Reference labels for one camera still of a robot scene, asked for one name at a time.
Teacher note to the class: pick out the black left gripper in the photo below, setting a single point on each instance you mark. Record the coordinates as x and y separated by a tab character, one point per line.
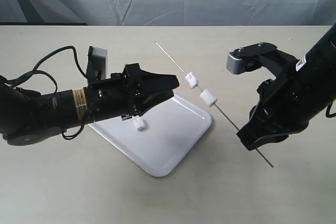
129	93

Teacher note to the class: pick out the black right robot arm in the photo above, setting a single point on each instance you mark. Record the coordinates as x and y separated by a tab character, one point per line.
302	89

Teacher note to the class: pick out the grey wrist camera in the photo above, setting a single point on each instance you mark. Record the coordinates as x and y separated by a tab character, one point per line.
249	58
97	64

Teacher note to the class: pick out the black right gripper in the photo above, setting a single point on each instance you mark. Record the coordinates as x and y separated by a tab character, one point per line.
274	116

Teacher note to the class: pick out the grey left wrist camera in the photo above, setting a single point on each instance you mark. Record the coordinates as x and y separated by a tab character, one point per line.
97	64

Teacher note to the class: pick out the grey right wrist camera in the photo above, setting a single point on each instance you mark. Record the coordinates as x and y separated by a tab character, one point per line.
249	58

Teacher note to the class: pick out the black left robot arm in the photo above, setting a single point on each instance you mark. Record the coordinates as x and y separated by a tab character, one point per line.
28	117

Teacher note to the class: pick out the thin metal needle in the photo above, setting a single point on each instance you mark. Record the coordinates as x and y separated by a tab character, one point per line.
198	87

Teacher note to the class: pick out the white plastic tray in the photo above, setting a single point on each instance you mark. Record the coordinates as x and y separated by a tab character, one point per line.
172	129

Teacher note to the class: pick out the white marshmallow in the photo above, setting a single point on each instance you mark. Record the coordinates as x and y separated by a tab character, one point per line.
139	124
208	98
192	80

